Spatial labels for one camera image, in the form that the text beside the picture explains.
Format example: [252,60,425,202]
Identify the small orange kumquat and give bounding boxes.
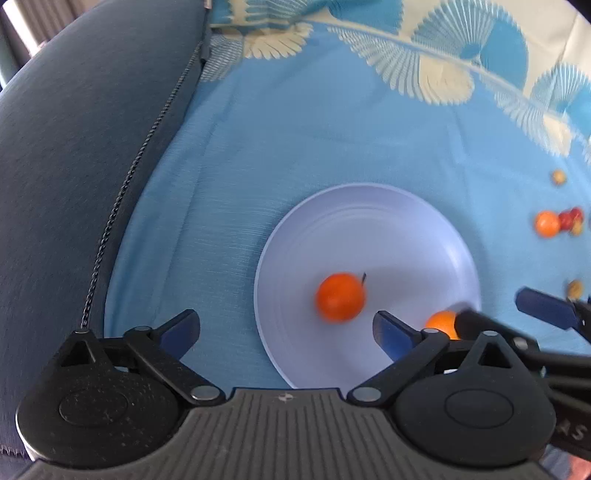
[424,310,459,340]

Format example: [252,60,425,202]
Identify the tan longan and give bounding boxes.
[570,220,584,236]
[566,279,585,301]
[551,169,567,186]

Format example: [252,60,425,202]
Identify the orange tangerine with stem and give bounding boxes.
[315,272,367,323]

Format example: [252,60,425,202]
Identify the orange kumquat oval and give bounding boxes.
[534,210,561,238]

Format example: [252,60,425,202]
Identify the red cherry tomato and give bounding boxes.
[570,207,584,222]
[558,211,574,231]

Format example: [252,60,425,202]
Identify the tan longan top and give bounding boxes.
[551,169,567,186]

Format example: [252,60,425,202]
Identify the lavender round plate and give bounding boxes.
[253,183,482,392]

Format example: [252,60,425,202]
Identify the blue patterned bed sheet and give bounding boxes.
[104,1,590,389]

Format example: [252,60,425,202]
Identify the dark blue sofa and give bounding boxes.
[1,1,208,479]

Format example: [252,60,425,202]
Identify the grey curtain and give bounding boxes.
[1,0,98,88]

